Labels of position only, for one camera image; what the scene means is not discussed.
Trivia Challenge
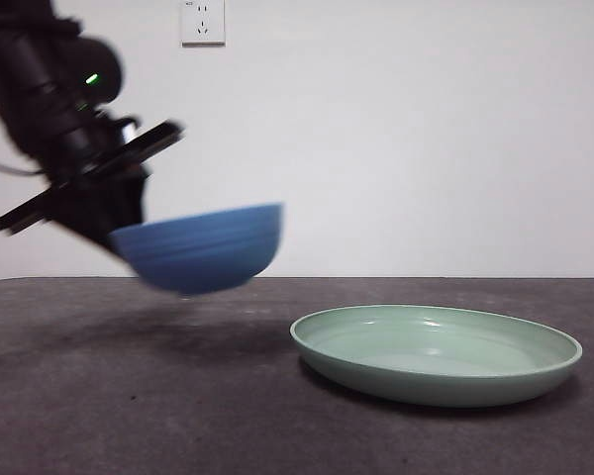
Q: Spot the blue ribbed bowl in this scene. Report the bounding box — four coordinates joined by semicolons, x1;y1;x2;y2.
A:
109;201;285;297

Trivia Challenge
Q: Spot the green round plate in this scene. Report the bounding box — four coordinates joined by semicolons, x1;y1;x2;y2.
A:
289;304;584;409

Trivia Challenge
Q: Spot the white wall socket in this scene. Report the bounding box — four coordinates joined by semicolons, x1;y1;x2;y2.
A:
181;0;227;49

